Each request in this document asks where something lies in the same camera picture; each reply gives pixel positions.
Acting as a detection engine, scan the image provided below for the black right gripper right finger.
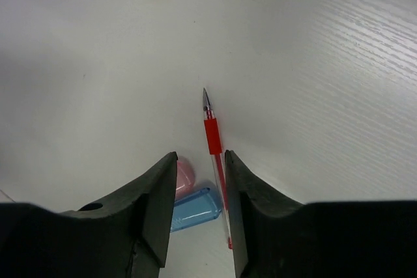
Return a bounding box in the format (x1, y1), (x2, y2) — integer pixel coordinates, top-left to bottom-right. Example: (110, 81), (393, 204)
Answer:
(224, 149), (307, 278)

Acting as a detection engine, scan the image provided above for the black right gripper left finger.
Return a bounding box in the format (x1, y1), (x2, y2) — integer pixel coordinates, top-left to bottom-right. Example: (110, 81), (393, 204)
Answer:
(60, 151), (179, 269)

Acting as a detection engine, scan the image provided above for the red ballpoint pen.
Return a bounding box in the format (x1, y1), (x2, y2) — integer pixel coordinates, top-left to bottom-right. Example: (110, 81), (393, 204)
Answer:
(202, 88), (233, 250)

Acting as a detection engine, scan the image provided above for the blue highlighter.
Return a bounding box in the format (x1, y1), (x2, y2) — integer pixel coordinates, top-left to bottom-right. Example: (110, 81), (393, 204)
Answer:
(170, 185), (222, 232)

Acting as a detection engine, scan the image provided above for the pink highlighter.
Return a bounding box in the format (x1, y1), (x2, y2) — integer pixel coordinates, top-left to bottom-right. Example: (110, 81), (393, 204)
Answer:
(175, 156), (195, 200)

